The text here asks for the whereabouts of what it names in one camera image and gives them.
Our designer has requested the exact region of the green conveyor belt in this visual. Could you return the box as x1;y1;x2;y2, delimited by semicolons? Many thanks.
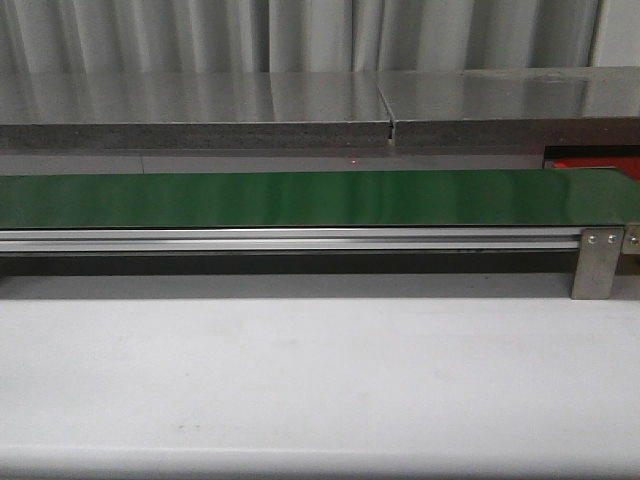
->
1;169;639;229

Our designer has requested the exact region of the grey counter left slab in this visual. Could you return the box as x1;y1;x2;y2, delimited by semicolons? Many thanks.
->
1;73;391;151

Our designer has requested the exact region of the grey counter slab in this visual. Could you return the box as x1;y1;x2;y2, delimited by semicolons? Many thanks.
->
377;67;639;151
1;73;391;151

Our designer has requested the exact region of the grey counter right slab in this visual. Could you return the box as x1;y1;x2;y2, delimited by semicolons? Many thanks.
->
377;67;639;151

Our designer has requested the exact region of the red plastic tray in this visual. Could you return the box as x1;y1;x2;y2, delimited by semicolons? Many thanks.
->
546;156;640;181

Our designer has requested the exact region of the grey curtain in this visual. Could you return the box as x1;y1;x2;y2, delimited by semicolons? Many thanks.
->
1;1;601;74

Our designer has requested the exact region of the steel conveyor support bracket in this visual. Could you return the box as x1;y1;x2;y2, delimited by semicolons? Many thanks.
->
571;227;624;300

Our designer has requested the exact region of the aluminium conveyor side rail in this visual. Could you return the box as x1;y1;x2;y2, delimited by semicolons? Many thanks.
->
1;227;582;254

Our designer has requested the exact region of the steel end bracket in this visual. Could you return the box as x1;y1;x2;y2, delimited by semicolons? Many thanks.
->
621;223;640;275

